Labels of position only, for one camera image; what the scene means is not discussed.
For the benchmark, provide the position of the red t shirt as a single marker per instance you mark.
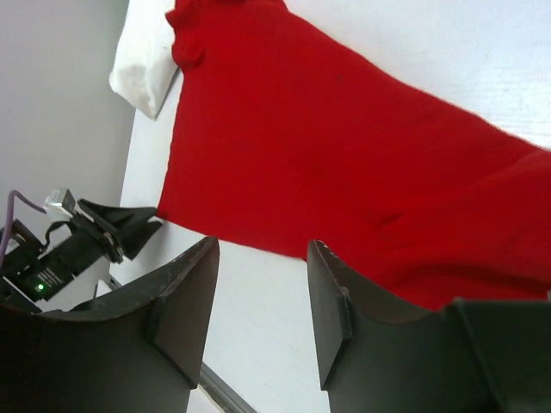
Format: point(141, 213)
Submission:
point(283, 136)

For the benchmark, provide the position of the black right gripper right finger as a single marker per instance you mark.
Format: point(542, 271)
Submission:
point(379, 353)

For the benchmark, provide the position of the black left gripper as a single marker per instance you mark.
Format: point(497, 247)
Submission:
point(41, 270)

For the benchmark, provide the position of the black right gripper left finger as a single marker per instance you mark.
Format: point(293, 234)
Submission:
point(136, 349)

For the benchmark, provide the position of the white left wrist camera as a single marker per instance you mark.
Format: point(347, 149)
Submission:
point(60, 205)

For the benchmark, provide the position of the white t shirt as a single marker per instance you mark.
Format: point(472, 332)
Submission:
point(143, 66)

